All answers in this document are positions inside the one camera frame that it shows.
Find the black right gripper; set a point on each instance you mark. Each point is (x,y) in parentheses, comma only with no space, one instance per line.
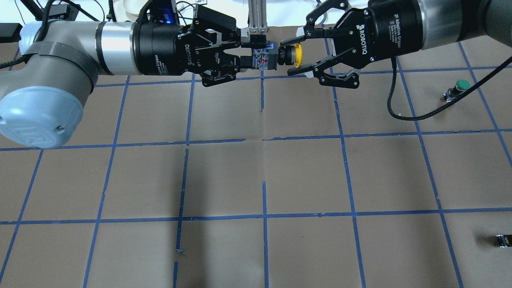
(390,28)

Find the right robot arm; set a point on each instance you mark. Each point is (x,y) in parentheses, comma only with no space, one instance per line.
(451,21)

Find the yellow push button switch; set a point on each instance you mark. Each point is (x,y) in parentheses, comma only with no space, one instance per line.
(281,56)

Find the brown paper table cover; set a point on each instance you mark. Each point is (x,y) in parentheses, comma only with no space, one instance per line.
(265,182)

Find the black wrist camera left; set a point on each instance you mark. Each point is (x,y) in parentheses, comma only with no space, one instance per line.
(159,11)

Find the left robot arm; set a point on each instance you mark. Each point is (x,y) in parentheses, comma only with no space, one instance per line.
(43,93)

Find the aluminium frame post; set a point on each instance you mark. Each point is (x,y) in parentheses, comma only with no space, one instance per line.
(257,16)

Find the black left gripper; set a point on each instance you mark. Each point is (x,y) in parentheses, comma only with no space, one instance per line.
(160,48)

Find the green push button switch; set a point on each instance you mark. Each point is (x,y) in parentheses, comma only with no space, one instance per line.
(459,87)

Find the small black switch block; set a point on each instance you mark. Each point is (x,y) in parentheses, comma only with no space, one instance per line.
(503,240)

